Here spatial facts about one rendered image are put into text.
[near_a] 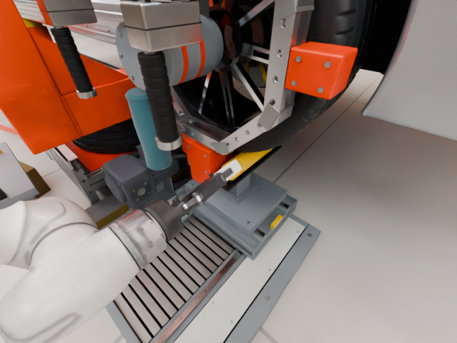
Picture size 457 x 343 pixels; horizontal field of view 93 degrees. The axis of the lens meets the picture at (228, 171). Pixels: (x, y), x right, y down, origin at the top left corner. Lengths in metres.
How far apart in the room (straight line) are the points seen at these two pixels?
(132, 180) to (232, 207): 0.42
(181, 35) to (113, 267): 0.33
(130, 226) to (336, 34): 0.48
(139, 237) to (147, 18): 0.29
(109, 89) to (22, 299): 0.77
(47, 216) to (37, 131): 0.53
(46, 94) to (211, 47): 0.57
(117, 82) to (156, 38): 0.70
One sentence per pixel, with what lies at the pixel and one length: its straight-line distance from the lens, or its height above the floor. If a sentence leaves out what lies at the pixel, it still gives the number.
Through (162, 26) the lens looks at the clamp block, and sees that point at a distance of 0.33.
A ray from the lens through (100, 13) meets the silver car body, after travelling 1.34.
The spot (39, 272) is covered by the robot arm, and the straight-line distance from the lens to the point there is 0.39.
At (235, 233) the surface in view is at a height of 0.15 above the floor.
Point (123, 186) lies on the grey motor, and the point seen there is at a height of 0.38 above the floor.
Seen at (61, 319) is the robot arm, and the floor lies 0.66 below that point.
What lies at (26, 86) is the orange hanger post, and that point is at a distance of 0.92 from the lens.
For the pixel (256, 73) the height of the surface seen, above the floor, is 0.74.
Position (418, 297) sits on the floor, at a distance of 1.28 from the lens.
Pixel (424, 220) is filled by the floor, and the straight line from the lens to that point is 1.61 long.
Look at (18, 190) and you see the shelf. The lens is 1.00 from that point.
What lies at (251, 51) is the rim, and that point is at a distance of 0.61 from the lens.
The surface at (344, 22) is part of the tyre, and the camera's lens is 0.50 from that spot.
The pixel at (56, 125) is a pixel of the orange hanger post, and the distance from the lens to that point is 0.97.
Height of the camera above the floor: 0.96
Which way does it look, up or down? 41 degrees down
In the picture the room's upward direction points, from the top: straight up
